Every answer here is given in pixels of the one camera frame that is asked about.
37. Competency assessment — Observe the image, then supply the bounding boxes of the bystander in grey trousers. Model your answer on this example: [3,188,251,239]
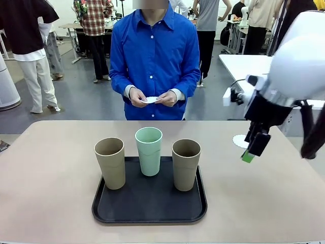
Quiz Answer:
[38,15,64,81]

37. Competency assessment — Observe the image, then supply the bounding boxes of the bystander in black clothes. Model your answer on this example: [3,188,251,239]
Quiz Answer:
[278,0,318,55]

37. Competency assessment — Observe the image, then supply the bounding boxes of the person in blue shirt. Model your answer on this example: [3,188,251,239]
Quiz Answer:
[109,0,201,121]

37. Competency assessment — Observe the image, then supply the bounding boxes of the bystander in plaid shirt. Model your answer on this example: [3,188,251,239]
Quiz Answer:
[73,0,114,84]

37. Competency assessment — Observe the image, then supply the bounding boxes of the bystander black top white trousers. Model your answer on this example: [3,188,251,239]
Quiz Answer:
[0,0,61,114]

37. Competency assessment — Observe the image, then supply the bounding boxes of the person's right hand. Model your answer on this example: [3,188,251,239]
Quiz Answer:
[128,87,148,107]

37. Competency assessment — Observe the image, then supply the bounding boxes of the tan cup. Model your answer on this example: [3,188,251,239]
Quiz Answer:
[172,138,202,192]
[94,137,126,191]

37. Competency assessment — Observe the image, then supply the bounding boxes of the black slanted pole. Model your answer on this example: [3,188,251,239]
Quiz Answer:
[266,0,290,56]

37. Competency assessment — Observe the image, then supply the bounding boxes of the white lace paper coaster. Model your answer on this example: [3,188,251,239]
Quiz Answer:
[232,134,251,149]
[140,96,161,104]

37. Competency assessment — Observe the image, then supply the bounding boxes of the bystander beige top black trousers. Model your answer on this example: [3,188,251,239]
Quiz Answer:
[243,0,283,55]

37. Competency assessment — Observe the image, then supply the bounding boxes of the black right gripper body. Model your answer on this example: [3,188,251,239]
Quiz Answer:
[244,93,293,128]

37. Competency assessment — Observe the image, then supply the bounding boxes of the black plastic tray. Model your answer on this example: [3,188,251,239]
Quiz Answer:
[91,156,208,224]

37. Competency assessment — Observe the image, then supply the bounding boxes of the person's right forearm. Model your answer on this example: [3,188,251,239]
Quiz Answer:
[111,73,137,99]

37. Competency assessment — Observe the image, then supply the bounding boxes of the bystander grey shirt black trousers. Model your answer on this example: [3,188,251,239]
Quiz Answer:
[192,0,232,87]

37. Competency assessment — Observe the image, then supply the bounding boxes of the white folding table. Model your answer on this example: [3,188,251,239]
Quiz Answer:
[218,54,325,110]

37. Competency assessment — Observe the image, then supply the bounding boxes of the person's left forearm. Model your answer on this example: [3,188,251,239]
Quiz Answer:
[169,73,201,101]

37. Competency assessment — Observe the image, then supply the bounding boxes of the black cable sleeve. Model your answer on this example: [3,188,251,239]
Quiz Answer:
[301,100,325,160]

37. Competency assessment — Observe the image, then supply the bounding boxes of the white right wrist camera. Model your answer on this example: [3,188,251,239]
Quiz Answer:
[222,86,245,107]

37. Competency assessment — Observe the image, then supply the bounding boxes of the person's left hand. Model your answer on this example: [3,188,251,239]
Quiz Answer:
[156,90,178,107]

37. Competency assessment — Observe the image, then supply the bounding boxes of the black backpack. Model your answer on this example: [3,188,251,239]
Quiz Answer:
[219,25,231,47]

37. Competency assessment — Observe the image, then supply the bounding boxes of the wooden background desk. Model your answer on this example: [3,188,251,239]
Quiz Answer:
[58,23,117,64]

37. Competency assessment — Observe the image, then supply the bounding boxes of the mint green cup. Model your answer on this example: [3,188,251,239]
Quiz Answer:
[135,127,163,177]

